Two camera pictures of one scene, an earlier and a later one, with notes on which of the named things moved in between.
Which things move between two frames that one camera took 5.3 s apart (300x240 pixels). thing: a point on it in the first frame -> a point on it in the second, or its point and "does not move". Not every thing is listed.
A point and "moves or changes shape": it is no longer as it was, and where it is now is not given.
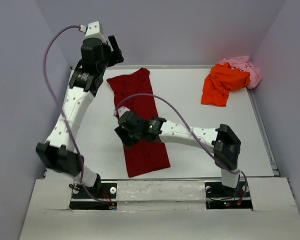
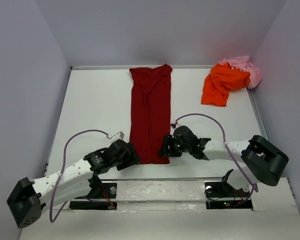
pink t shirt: (245, 64) does not move
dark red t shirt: (133, 92) moves or changes shape
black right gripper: (123, 132) -> (168, 140)
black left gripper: (116, 56) -> (131, 159)
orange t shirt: (221, 79) does not move
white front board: (161, 210) does not move
